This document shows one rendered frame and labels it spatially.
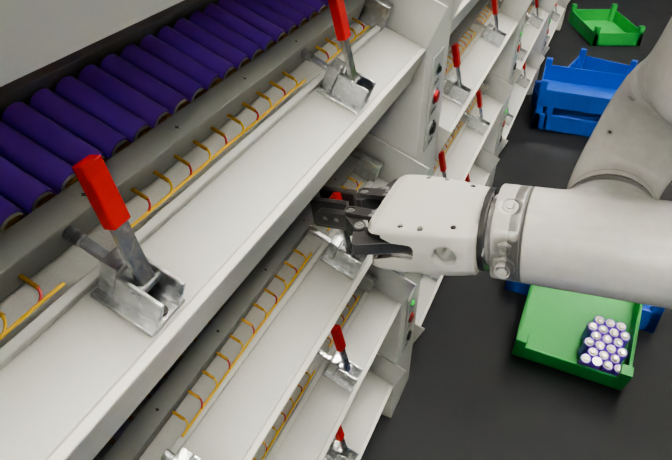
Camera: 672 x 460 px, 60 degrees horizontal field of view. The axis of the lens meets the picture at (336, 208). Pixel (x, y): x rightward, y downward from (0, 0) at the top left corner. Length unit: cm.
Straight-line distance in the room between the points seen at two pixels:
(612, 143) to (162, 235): 38
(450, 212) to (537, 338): 75
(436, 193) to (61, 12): 38
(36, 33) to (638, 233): 41
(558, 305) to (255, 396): 86
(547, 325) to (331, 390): 61
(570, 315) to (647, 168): 73
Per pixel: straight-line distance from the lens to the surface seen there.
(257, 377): 53
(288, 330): 56
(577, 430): 115
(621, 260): 49
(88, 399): 31
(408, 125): 69
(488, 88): 142
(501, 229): 49
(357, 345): 80
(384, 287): 85
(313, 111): 48
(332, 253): 61
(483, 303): 130
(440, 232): 50
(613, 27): 295
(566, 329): 125
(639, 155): 56
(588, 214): 49
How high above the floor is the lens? 91
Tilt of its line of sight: 37 degrees down
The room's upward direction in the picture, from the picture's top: straight up
